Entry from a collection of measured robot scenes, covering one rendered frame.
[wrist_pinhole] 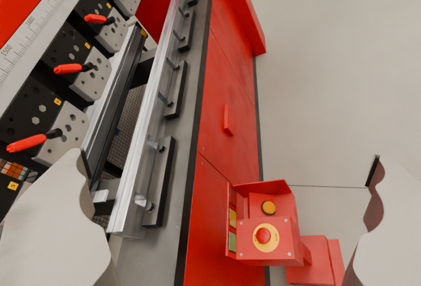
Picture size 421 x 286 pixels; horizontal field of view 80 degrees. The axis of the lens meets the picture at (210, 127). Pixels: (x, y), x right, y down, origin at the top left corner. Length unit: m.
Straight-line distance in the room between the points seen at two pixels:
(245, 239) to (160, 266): 0.24
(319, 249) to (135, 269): 0.87
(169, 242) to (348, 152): 1.21
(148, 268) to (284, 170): 1.11
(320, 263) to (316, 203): 0.33
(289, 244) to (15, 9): 0.83
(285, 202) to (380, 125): 1.05
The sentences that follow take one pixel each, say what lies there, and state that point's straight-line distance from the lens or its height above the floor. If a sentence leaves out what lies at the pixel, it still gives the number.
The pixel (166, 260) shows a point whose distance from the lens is 0.76.
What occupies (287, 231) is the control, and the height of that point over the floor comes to 0.78.
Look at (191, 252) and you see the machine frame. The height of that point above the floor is 0.81.
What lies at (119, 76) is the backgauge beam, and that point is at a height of 0.96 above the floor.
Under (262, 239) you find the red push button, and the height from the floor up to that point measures 0.81.
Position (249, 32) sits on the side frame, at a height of 0.26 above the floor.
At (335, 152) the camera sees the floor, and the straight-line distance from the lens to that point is 1.68.
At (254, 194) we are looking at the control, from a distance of 0.84.
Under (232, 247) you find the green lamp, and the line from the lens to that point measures 0.75.
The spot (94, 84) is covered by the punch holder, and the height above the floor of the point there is 1.21.
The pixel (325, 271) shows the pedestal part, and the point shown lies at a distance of 1.38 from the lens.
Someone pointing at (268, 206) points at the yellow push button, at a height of 0.73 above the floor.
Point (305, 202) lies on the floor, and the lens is 1.58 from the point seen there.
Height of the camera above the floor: 1.49
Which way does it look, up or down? 46 degrees down
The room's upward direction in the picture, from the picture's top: 40 degrees counter-clockwise
